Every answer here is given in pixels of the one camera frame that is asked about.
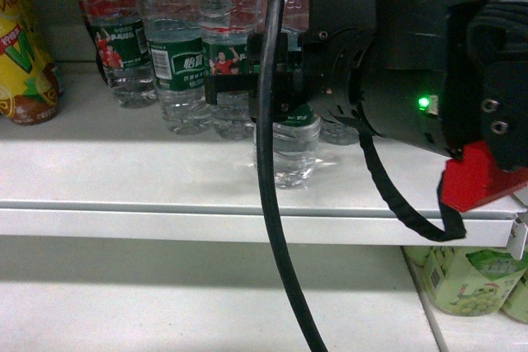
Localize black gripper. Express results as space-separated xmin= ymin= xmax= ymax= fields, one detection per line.
xmin=205 ymin=27 xmax=375 ymax=126

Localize clear water bottle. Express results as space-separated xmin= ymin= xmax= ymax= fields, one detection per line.
xmin=273 ymin=0 xmax=320 ymax=188

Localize right water bottle green label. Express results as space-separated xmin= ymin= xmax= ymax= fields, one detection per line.
xmin=319 ymin=118 xmax=359 ymax=146

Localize far left water bottle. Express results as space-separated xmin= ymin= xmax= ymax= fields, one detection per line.
xmin=82 ymin=0 xmax=158 ymax=109

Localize white metal shelf board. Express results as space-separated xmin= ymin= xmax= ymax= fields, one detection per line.
xmin=0 ymin=59 xmax=528 ymax=261

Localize yellow lemon tea bottle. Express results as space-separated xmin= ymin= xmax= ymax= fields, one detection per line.
xmin=1 ymin=0 xmax=60 ymax=125

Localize thick black cable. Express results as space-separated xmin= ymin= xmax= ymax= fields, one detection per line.
xmin=252 ymin=0 xmax=331 ymax=352

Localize red plastic mount block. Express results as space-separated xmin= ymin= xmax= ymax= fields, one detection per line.
xmin=440 ymin=140 xmax=527 ymax=212

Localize flat black strap cable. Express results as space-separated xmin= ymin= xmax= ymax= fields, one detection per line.
xmin=337 ymin=115 xmax=468 ymax=242

